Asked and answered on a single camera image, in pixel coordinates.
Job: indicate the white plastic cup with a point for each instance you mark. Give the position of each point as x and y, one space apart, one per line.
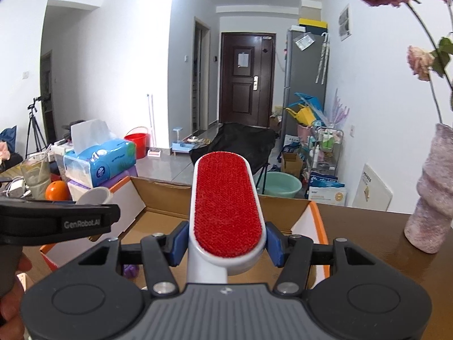
95 195

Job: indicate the yellow plastic stool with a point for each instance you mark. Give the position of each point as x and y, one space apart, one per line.
302 116

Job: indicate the dried pink roses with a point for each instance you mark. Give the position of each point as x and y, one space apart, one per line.
421 62

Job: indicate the purple bottle cap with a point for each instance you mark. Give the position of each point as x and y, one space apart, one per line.
130 271

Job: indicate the red bucket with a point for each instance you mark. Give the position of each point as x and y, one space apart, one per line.
136 145

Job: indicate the pink bucket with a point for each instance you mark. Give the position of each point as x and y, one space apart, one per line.
304 134

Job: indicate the pink textured vase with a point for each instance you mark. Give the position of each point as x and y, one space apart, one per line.
433 198

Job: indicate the purple feather decoration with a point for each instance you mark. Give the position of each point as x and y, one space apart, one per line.
338 109

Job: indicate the grey refrigerator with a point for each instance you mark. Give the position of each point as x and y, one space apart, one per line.
304 74

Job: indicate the folded white umbrella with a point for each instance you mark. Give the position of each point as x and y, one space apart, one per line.
322 60

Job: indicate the small blue stand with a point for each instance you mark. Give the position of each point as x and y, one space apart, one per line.
181 147

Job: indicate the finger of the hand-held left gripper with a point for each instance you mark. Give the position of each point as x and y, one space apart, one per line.
106 209

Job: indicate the blue plastic stool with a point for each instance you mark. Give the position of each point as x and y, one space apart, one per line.
306 100

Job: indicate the white wall charger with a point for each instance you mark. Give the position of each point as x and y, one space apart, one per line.
16 188

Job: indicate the white leaning board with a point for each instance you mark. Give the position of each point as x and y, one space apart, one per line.
375 189

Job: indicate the yellow box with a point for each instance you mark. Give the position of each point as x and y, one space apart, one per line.
313 23

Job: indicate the dark brown door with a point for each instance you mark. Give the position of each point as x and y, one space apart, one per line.
247 81

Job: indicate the orange fruit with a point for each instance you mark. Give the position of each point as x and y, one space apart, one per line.
57 191

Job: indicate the person's left hand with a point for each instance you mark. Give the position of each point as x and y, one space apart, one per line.
14 308

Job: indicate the clear drinking glass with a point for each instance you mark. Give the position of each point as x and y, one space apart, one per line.
33 180

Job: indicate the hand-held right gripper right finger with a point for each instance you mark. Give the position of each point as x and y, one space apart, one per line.
274 244

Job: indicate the clear food container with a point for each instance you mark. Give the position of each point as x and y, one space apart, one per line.
60 159

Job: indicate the green plastic basin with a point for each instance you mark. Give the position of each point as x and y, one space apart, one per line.
283 186

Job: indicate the black camera tripod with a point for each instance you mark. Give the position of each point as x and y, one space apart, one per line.
35 127

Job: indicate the red and white lint brush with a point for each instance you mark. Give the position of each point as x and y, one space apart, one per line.
228 205

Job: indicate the black cloth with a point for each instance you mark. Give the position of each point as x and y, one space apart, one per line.
240 141

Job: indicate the red cardboard box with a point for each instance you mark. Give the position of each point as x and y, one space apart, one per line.
159 198

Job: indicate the blue and white package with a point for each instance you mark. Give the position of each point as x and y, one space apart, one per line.
325 193

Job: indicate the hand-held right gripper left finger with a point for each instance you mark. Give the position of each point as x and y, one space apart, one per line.
181 242

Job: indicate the white mop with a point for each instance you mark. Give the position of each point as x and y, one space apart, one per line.
153 124

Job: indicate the small brown cardboard box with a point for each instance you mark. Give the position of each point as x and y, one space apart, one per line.
292 164

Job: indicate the blue tissue pack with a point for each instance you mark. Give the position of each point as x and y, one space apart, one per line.
102 163

